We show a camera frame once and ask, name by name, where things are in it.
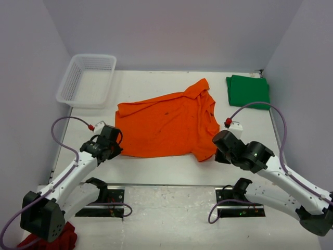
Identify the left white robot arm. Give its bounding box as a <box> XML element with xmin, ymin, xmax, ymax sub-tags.
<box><xmin>20</xmin><ymin>122</ymin><xmax>123</xmax><ymax>242</ymax></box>

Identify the white plastic mesh basket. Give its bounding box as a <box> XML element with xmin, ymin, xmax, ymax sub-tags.
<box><xmin>56</xmin><ymin>54</ymin><xmax>117</xmax><ymax>109</ymax></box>

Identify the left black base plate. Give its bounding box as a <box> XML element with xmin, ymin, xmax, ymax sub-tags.
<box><xmin>75</xmin><ymin>178</ymin><xmax>125</xmax><ymax>218</ymax></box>

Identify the folded green t shirt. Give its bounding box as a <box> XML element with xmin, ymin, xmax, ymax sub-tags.
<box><xmin>226</xmin><ymin>75</ymin><xmax>270</xmax><ymax>107</ymax></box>

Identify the crumpled dark red t shirt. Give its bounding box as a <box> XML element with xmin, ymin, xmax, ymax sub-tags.
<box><xmin>27</xmin><ymin>222</ymin><xmax>78</xmax><ymax>250</ymax></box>

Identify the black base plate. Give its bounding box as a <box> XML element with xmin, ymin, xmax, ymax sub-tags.
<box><xmin>215</xmin><ymin>178</ymin><xmax>265</xmax><ymax>218</ymax></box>
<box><xmin>75</xmin><ymin>178</ymin><xmax>125</xmax><ymax>218</ymax></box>

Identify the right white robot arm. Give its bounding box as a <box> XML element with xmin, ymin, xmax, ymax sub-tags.
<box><xmin>212</xmin><ymin>130</ymin><xmax>332</xmax><ymax>236</ymax></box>

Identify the orange t shirt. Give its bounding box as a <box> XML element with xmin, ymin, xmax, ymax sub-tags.
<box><xmin>115</xmin><ymin>79</ymin><xmax>220</xmax><ymax>162</ymax></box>

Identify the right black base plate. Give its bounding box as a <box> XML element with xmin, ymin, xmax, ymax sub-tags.
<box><xmin>215</xmin><ymin>178</ymin><xmax>265</xmax><ymax>218</ymax></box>

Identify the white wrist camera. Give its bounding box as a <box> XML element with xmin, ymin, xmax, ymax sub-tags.
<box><xmin>228</xmin><ymin>121</ymin><xmax>243</xmax><ymax>139</ymax></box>
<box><xmin>93</xmin><ymin>121</ymin><xmax>106</xmax><ymax>134</ymax></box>

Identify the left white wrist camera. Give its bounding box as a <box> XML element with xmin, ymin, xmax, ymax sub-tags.
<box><xmin>93</xmin><ymin>121</ymin><xmax>106</xmax><ymax>134</ymax></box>

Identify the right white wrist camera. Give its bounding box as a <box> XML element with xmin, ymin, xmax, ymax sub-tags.
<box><xmin>228</xmin><ymin>121</ymin><xmax>243</xmax><ymax>139</ymax></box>

